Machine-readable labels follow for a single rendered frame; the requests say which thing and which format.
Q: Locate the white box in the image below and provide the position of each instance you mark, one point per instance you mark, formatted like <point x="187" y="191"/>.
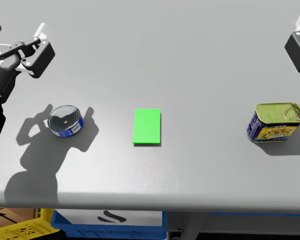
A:
<point x="110" y="218"/>

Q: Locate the green pad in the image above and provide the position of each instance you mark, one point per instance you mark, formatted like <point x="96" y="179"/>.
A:
<point x="146" y="126"/>

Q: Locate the yellow box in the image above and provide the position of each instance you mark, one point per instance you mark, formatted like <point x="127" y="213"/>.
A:
<point x="27" y="228"/>

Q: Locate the blue box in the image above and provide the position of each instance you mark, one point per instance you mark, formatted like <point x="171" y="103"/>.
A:
<point x="110" y="231"/>

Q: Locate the green and blue rectangular can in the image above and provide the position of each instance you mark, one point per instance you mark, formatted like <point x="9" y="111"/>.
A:
<point x="276" y="122"/>

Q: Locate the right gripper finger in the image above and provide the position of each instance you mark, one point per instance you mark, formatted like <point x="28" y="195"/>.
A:
<point x="298" y="52"/>

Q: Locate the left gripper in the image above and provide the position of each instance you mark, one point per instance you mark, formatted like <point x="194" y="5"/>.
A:
<point x="1" y="76"/>

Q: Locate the brown box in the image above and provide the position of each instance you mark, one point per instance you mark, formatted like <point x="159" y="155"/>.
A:
<point x="7" y="216"/>

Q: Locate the blue flat can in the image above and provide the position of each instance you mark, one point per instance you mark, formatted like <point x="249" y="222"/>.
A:
<point x="65" y="121"/>

